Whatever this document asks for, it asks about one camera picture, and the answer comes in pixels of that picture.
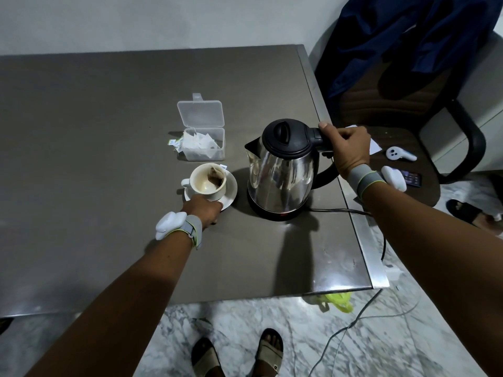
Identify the black kettle power cable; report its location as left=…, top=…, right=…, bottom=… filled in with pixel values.
left=306, top=207, right=388, bottom=265

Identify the white paper sheet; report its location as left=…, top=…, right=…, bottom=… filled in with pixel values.
left=345, top=124, right=382, bottom=156

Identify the dark blue jacket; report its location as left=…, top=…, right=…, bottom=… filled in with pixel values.
left=315, top=0, right=503, bottom=99

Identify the person's left hand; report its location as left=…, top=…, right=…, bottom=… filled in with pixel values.
left=181, top=194, right=224, bottom=226

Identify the person's left forearm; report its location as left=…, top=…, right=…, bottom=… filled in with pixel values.
left=23, top=229, right=197, bottom=377

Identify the white ceramic cup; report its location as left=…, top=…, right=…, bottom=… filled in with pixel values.
left=180, top=162, right=228, bottom=202

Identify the clear plastic tea bag box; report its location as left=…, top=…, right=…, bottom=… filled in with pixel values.
left=176, top=93, right=226, bottom=162

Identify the person's right sandalled foot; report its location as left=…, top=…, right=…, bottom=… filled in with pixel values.
left=253, top=328, right=285, bottom=377

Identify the white saucer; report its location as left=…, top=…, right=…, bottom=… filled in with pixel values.
left=183, top=168, right=238, bottom=212

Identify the white wrist tracker grey strap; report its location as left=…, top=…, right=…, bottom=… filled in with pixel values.
left=155, top=210, right=203, bottom=251
left=345, top=163, right=408, bottom=201

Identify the brown office chair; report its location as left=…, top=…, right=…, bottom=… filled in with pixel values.
left=314, top=0, right=503, bottom=208

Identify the person's left sandalled foot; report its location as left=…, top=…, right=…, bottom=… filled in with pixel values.
left=191, top=336, right=227, bottom=377

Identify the steel electric kettle black lid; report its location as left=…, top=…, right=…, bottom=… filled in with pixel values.
left=244, top=118, right=343, bottom=215

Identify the person's right forearm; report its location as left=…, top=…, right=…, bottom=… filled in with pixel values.
left=359, top=183, right=503, bottom=377

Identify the black smartphone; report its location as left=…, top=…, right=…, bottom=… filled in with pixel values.
left=400, top=170, right=423, bottom=188

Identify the person's right hand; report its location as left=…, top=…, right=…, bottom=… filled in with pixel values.
left=317, top=121, right=372, bottom=182

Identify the black kettle base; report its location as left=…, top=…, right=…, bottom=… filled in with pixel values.
left=246, top=192, right=315, bottom=223

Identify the dark floor cable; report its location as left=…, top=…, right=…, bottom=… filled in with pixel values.
left=308, top=288, right=384, bottom=377

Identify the brown wet tea bag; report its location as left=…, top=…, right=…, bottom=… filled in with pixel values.
left=208, top=163, right=228, bottom=192

